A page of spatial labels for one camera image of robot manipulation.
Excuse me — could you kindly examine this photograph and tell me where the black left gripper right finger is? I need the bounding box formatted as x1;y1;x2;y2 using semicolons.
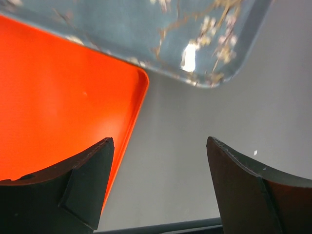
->
206;136;312;234

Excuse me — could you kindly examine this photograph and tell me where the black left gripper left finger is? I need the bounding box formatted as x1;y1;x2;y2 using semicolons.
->
0;137;114;234

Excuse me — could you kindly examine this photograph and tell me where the orange box lid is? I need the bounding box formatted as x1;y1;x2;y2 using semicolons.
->
0;14;150;214

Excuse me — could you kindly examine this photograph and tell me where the blue floral serving tray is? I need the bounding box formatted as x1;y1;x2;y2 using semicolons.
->
0;0;272;88

